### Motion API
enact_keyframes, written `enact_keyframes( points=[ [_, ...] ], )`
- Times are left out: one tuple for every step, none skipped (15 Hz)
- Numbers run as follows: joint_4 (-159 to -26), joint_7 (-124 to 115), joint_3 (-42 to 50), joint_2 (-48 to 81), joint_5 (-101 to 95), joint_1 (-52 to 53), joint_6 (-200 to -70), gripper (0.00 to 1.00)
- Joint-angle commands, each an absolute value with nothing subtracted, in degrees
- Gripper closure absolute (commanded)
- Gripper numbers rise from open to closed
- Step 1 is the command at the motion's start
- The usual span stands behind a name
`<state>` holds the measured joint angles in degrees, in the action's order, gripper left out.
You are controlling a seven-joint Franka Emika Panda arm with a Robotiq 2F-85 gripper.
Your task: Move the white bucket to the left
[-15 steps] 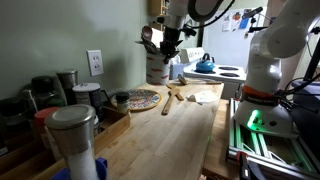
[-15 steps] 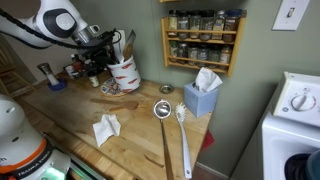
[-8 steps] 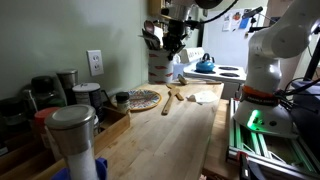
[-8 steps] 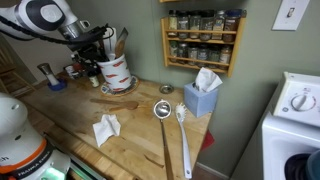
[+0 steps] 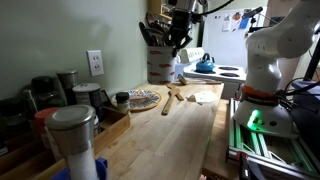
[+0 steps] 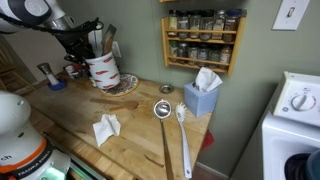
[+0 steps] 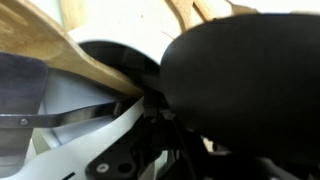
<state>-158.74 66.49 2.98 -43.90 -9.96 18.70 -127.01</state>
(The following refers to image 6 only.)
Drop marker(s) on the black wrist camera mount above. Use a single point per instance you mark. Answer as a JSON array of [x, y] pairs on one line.
[[88, 28]]

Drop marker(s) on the white slotted spatula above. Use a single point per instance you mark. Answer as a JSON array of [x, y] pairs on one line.
[[96, 41]]

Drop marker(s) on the wooden chair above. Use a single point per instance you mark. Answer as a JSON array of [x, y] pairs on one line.
[[13, 83]]

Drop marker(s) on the white tissue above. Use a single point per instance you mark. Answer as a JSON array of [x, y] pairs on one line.
[[207, 79]]

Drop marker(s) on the spice jar blue lid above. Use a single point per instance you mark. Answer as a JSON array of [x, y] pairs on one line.
[[231, 25]]

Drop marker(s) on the wooden spoon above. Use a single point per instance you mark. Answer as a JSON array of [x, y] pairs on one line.
[[128, 105]]

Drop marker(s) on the glass spice jar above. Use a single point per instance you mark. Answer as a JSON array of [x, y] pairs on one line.
[[182, 50], [192, 53], [195, 22], [219, 21], [225, 55], [203, 53], [213, 55], [207, 24], [173, 49], [183, 22], [173, 21]]

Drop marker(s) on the red cloth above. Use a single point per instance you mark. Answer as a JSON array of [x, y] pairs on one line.
[[207, 140]]

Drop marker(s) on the white light switch plate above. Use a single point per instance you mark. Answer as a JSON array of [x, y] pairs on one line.
[[290, 15]]

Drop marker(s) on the white red small container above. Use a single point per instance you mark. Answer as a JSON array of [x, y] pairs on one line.
[[71, 70]]

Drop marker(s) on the crumpled white napkin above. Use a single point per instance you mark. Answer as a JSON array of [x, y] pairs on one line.
[[106, 128]]

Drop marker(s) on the white washing machine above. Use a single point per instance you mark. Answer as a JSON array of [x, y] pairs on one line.
[[283, 143]]

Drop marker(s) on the white bucket red pattern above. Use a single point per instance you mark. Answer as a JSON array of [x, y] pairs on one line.
[[104, 71]]

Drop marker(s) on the white appliance dial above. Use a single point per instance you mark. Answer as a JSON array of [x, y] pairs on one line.
[[302, 102]]

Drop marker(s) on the flat wooden stick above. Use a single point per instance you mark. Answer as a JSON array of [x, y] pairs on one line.
[[103, 100]]

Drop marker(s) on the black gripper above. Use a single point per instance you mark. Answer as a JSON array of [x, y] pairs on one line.
[[76, 41]]

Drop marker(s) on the small metal bowl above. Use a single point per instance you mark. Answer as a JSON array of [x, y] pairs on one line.
[[166, 88]]

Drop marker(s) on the blue tissue box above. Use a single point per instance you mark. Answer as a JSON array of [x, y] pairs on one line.
[[200, 100]]

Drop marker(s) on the teal round container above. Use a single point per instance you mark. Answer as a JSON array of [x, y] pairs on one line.
[[314, 165]]

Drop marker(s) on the blue grinder base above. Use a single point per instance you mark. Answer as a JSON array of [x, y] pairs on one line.
[[58, 86]]

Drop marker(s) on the colourful patterned plate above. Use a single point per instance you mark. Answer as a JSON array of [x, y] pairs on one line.
[[128, 85]]

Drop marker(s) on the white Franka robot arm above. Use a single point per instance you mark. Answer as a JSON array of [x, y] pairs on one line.
[[23, 133]]

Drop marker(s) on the white wall outlet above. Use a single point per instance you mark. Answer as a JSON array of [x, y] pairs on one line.
[[117, 50]]

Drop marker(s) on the wooden spice rack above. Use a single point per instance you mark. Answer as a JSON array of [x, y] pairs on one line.
[[233, 50]]

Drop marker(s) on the white pasta spoon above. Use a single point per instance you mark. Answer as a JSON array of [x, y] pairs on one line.
[[183, 133]]

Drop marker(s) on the steel spatula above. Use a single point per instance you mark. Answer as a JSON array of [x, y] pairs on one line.
[[110, 31]]

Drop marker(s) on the small white jar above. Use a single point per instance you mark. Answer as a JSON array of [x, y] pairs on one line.
[[91, 81]]

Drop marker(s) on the clear grinder steel cap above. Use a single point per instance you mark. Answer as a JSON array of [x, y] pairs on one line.
[[50, 75]]

